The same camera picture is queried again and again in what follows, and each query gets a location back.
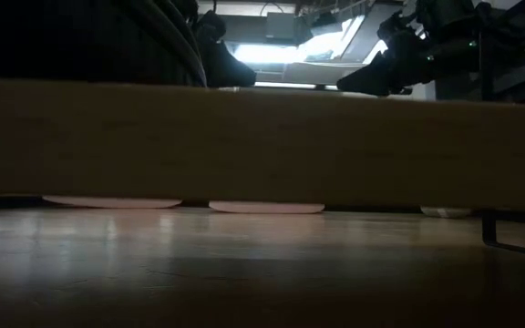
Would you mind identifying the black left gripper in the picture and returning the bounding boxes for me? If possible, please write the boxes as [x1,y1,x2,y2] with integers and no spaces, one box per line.
[196,11,258,89]

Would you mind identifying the black slide sandal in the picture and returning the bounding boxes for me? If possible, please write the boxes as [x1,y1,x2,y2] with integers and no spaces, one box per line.
[120,0,209,88]

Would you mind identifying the wooden shelf with black legs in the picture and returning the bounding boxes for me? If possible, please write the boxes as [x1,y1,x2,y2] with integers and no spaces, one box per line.
[0,76,525,261]

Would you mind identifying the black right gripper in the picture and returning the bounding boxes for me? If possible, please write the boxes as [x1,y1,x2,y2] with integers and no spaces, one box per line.
[335,12,433,97]

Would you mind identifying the bushy green plant white pot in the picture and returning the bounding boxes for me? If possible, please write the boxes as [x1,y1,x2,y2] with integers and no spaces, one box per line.
[418,205,473,220]

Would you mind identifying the pink slide sandal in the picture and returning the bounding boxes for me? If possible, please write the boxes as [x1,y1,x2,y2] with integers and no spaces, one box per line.
[42,195,184,210]
[208,200,326,215]

